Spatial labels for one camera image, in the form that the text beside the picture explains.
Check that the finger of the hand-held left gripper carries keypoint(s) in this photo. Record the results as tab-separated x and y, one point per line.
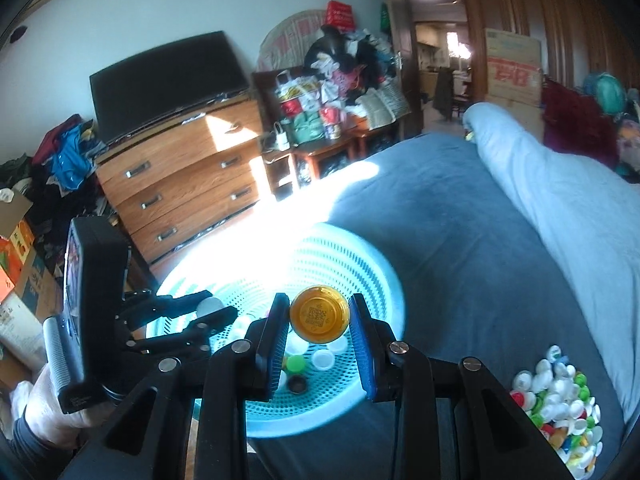
165	305
190	337

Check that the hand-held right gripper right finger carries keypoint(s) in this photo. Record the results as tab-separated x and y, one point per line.
365	355

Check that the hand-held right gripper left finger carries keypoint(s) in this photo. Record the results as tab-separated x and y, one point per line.
272	355

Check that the orange bottle cap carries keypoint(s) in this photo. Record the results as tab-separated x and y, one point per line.
319	314

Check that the turquoise plastic basket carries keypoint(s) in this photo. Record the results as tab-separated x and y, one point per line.
330	260

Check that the pile of plastic bottle caps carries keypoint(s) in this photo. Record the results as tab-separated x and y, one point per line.
560	410

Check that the person's left forearm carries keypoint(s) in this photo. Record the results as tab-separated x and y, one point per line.
25	457

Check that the person's left hand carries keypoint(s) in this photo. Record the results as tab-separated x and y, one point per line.
50	415

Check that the green bottle cap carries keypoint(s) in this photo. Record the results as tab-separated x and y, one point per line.
296	362

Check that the white bottle cap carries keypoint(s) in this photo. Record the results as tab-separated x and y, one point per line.
322	359
207	306
340	345

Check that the brown bottle cap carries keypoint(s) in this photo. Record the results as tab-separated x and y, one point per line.
298	385

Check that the printed cardboard boxes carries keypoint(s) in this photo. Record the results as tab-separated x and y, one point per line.
25	285

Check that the dark blue bed blanket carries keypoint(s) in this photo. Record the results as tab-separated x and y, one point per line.
450	260

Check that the wooden drawer dresser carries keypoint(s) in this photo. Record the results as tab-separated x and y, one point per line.
190	170

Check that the heap of colourful clothes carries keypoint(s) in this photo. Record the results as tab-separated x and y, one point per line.
60	160

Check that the reddish wooden side table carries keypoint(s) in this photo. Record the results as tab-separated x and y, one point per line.
320	160

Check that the black flat television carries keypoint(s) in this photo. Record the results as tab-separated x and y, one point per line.
165	80

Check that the light blue duvet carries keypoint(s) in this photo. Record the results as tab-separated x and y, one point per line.
560	210

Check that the clutter heap of bags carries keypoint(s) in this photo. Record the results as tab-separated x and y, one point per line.
345	85

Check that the round floral board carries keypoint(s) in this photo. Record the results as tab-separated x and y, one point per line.
285	40

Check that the dark red fuzzy blanket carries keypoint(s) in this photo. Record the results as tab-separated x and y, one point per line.
575	125

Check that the cardboard box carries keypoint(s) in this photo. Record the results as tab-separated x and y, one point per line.
512	75

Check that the dark wooden door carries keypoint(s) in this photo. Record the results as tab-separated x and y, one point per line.
400	35

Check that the green hanging bag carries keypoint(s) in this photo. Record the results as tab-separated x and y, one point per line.
385	17

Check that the red paper bag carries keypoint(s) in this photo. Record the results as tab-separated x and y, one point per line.
340	15

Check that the teal plastic bag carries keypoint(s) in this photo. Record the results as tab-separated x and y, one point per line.
605	92

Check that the wooden wardrobe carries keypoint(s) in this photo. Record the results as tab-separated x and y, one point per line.
550	5

